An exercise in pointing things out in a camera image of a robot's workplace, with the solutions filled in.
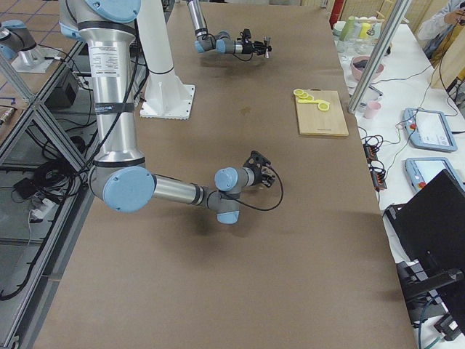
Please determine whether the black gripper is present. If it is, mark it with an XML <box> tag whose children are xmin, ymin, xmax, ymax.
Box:
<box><xmin>241</xmin><ymin>40</ymin><xmax>268</xmax><ymax>57</ymax></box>
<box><xmin>252</xmin><ymin>166</ymin><xmax>275</xmax><ymax>188</ymax></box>

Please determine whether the steel jigger measuring cup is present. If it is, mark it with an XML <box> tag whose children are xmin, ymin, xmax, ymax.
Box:
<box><xmin>263</xmin><ymin>36</ymin><xmax>272</xmax><ymax>59</ymax></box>

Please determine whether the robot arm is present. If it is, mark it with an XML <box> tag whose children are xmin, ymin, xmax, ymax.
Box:
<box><xmin>60</xmin><ymin>1</ymin><xmax>279</xmax><ymax>224</ymax></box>
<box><xmin>186</xmin><ymin>0</ymin><xmax>272</xmax><ymax>61</ymax></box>

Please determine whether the green plastic cup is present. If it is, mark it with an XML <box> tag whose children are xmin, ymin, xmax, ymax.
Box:
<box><xmin>339</xmin><ymin>16</ymin><xmax>356</xmax><ymax>41</ymax></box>

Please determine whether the pink plastic cup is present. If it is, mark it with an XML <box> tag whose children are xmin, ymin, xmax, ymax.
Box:
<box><xmin>363</xmin><ymin>100</ymin><xmax>381</xmax><ymax>119</ymax></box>

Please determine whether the yellow plastic knife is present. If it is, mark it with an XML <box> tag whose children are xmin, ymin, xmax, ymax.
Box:
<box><xmin>297</xmin><ymin>99</ymin><xmax>325</xmax><ymax>104</ymax></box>

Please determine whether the wooden cutting board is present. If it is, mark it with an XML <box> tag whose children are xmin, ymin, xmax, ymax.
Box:
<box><xmin>294</xmin><ymin>89</ymin><xmax>349</xmax><ymax>137</ymax></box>

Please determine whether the lemon slice near knife tip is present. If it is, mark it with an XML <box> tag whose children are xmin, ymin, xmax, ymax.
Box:
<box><xmin>318</xmin><ymin>103</ymin><xmax>330</xmax><ymax>111</ymax></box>

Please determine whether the pink bowl with dark cloth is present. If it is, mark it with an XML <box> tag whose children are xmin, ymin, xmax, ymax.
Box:
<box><xmin>350</xmin><ymin>55</ymin><xmax>384</xmax><ymax>81</ymax></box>

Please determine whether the near blue teach pendant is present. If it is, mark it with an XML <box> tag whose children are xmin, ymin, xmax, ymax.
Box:
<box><xmin>404</xmin><ymin>157</ymin><xmax>455</xmax><ymax>192</ymax></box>

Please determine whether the blue teach pendant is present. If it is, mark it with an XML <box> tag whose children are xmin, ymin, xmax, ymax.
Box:
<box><xmin>404</xmin><ymin>157</ymin><xmax>455</xmax><ymax>192</ymax></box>
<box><xmin>402</xmin><ymin>108</ymin><xmax>458</xmax><ymax>153</ymax></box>

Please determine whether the far blue teach pendant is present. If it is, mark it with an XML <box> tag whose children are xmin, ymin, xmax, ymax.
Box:
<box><xmin>402</xmin><ymin>108</ymin><xmax>458</xmax><ymax>153</ymax></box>

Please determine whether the person in grey jacket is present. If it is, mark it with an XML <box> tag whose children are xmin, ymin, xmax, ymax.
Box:
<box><xmin>416</xmin><ymin>0</ymin><xmax>464</xmax><ymax>59</ymax></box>

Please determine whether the black monitor on stand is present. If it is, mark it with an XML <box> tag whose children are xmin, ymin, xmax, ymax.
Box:
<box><xmin>384</xmin><ymin>169</ymin><xmax>464</xmax><ymax>330</ymax></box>

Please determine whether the black power box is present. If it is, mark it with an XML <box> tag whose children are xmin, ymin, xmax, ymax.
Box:
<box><xmin>45</xmin><ymin>73</ymin><xmax>79</xmax><ymax>109</ymax></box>

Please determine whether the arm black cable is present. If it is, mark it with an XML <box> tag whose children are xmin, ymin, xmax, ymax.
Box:
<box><xmin>198</xmin><ymin>31</ymin><xmax>262</xmax><ymax>62</ymax></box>
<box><xmin>221</xmin><ymin>167</ymin><xmax>285</xmax><ymax>212</ymax></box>

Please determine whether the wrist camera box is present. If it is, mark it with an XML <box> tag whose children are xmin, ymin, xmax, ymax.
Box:
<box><xmin>238</xmin><ymin>28</ymin><xmax>251</xmax><ymax>45</ymax></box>
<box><xmin>243</xmin><ymin>151</ymin><xmax>271</xmax><ymax>169</ymax></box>

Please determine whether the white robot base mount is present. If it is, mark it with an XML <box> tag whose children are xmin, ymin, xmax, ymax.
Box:
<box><xmin>137</xmin><ymin>0</ymin><xmax>195</xmax><ymax>120</ymax></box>

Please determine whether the aluminium frame post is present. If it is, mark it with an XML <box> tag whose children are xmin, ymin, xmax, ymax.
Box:
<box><xmin>348</xmin><ymin>0</ymin><xmax>411</xmax><ymax>114</ymax></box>

